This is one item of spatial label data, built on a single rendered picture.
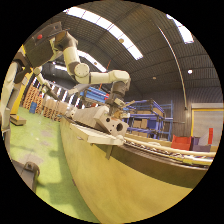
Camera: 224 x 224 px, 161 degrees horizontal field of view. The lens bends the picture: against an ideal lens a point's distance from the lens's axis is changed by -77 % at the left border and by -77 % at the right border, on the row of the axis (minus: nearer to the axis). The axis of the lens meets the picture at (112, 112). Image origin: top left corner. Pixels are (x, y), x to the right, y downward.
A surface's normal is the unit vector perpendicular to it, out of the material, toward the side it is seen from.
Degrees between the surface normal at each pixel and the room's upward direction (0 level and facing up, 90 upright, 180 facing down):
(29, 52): 138
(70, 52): 100
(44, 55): 118
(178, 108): 90
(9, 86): 90
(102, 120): 90
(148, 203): 90
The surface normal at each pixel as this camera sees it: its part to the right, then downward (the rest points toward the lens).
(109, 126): 0.62, 0.00
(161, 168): -0.75, -0.32
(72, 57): 0.40, 0.10
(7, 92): 0.36, 0.34
